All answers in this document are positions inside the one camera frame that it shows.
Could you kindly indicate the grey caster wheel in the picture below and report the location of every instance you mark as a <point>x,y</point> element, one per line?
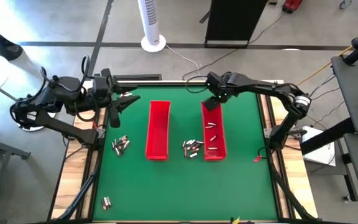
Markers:
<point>345,3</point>

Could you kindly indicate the black curved stand leg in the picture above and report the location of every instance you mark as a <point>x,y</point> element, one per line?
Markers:
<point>5,48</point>

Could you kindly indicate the black cabinet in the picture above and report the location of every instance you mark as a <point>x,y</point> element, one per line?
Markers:
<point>232,21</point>

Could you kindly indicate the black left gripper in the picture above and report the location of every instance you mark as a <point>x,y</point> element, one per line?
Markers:
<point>102,91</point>

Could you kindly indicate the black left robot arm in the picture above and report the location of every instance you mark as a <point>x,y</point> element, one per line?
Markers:
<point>61,93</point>

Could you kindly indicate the grey metal stand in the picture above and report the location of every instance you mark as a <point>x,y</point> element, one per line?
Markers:
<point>11,149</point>

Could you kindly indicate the black diagonal bar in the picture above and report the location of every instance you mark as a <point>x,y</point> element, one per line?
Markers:
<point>328,137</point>

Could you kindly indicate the red plastic bin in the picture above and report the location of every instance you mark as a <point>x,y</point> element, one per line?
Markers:
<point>219,118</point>
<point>158,130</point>

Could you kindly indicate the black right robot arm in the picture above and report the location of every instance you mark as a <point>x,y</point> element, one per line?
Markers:
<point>266,88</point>

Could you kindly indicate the white tower fan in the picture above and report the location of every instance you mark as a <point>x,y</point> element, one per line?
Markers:
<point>149,18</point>

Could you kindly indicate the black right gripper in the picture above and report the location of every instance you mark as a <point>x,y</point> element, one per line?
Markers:
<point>225,84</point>

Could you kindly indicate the red floor device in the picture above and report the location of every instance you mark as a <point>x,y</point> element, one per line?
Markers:
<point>291,5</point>

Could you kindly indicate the green table mat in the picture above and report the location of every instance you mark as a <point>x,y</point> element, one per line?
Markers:
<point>179,193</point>

